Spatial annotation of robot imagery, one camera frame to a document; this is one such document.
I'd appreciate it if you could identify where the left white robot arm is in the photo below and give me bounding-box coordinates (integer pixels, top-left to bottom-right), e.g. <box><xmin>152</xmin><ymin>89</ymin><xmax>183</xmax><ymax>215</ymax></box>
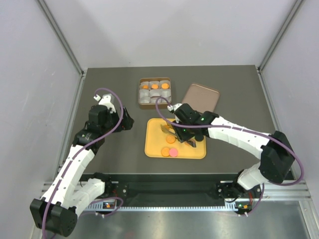
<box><xmin>30</xmin><ymin>90</ymin><xmax>134</xmax><ymax>238</ymax></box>

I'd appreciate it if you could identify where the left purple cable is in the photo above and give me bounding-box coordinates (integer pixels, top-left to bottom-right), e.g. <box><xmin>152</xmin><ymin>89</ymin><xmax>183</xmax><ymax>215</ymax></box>
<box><xmin>39</xmin><ymin>88</ymin><xmax>124</xmax><ymax>239</ymax></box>

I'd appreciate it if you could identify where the tan round cookie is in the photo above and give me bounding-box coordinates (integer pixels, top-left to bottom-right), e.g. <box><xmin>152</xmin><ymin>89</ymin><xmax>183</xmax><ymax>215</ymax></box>
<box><xmin>161</xmin><ymin>83</ymin><xmax>169</xmax><ymax>89</ymax></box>
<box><xmin>166</xmin><ymin>135</ymin><xmax>176</xmax><ymax>144</ymax></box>

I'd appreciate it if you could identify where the orange cookie bottom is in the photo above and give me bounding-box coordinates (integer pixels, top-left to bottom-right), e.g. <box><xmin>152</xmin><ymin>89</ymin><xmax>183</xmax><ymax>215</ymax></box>
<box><xmin>161</xmin><ymin>147</ymin><xmax>170</xmax><ymax>157</ymax></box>

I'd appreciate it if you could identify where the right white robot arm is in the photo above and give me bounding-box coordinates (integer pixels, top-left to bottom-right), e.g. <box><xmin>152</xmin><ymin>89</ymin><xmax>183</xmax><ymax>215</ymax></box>
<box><xmin>167</xmin><ymin>104</ymin><xmax>295</xmax><ymax>197</ymax></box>

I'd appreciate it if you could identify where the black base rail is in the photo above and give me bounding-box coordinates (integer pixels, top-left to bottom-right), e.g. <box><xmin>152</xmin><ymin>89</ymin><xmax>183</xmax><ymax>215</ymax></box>
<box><xmin>80</xmin><ymin>173</ymin><xmax>264</xmax><ymax>213</ymax></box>

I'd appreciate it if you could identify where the brown cookie tin box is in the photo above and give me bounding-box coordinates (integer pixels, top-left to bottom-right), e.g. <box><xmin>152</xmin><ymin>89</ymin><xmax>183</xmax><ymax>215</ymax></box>
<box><xmin>138</xmin><ymin>77</ymin><xmax>172</xmax><ymax>110</ymax></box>

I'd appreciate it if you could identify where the pink cookie bottom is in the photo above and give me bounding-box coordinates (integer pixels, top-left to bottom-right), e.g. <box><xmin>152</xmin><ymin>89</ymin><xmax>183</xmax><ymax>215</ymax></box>
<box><xmin>169</xmin><ymin>148</ymin><xmax>178</xmax><ymax>157</ymax></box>

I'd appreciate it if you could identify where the brown tin lid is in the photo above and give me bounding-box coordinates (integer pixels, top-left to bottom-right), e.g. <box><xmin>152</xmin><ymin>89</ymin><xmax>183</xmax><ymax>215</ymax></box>
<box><xmin>181</xmin><ymin>84</ymin><xmax>220</xmax><ymax>113</ymax></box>

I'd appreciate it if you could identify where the yellow tray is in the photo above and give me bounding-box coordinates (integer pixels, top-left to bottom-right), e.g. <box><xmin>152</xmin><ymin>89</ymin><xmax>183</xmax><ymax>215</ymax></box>
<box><xmin>145</xmin><ymin>118</ymin><xmax>206</xmax><ymax>160</ymax></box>

